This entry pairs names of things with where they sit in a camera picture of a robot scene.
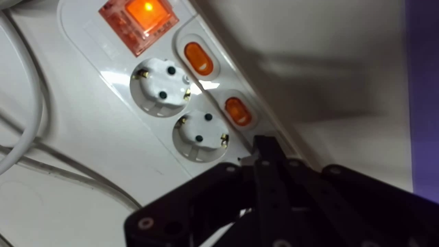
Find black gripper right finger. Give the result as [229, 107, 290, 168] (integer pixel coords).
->
[268, 135, 439, 247]

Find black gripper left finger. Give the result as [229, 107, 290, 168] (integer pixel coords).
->
[124, 135, 277, 247]

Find white power strip orange switches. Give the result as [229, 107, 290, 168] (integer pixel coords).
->
[57, 0, 317, 183]

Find purple mat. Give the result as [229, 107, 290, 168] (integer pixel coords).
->
[404, 0, 439, 203]

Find thin grey cable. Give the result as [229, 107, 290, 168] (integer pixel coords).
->
[0, 109, 144, 211]

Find thick white cable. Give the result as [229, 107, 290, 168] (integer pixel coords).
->
[0, 7, 50, 177]

